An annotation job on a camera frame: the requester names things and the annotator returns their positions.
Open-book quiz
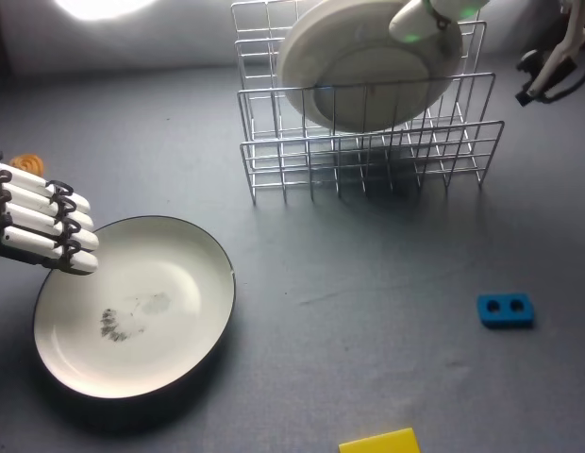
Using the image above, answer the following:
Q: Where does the silver wire dish rack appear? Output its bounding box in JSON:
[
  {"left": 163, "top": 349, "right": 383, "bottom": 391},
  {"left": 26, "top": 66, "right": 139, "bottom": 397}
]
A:
[{"left": 229, "top": 0, "right": 506, "bottom": 205}]

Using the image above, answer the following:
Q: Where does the yellow flat block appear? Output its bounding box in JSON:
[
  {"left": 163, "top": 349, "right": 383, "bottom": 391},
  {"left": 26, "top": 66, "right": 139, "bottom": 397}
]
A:
[{"left": 338, "top": 427, "right": 421, "bottom": 453}]

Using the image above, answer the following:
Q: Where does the blue block with two holes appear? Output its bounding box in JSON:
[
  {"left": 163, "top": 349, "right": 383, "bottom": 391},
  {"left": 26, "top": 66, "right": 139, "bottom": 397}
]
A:
[{"left": 476, "top": 293, "right": 537, "bottom": 331}]

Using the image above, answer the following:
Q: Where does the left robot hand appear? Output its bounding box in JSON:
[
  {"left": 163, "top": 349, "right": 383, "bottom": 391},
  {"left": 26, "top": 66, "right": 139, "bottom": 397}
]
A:
[{"left": 0, "top": 149, "right": 101, "bottom": 277}]

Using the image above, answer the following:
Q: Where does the all-white plate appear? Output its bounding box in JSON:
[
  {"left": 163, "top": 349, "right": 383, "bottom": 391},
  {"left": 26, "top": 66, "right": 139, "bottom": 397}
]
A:
[{"left": 276, "top": 0, "right": 464, "bottom": 136}]

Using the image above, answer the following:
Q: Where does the white plate with black outside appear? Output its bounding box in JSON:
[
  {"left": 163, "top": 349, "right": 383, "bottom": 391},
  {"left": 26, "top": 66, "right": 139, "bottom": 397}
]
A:
[{"left": 32, "top": 215, "right": 237, "bottom": 428}]

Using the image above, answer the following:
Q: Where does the round embossed cookie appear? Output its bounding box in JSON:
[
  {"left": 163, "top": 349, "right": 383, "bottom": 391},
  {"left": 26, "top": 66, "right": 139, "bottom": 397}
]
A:
[{"left": 8, "top": 153, "right": 44, "bottom": 176}]

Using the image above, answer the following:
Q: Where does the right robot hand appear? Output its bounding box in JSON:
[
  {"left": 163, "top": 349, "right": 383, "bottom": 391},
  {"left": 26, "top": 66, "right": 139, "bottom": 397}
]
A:
[{"left": 389, "top": 0, "right": 492, "bottom": 46}]

